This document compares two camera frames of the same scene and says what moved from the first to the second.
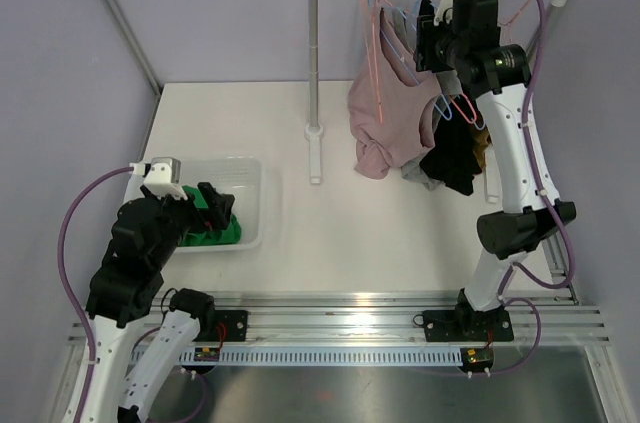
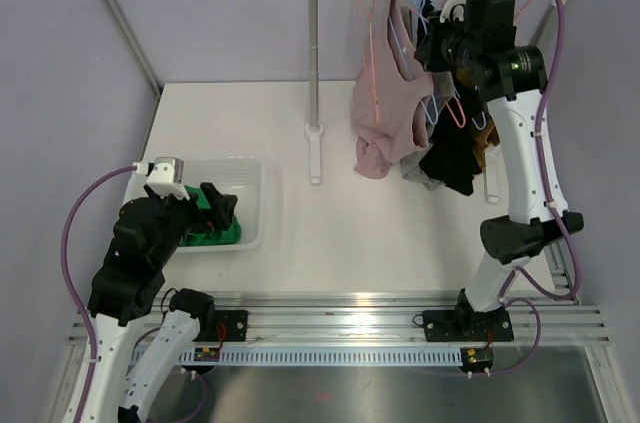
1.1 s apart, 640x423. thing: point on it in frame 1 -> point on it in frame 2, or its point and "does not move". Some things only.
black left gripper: (217, 214) does not move
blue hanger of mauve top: (437, 95) -> (427, 113)
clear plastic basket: (241, 178) does not move
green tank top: (229, 235) does not move
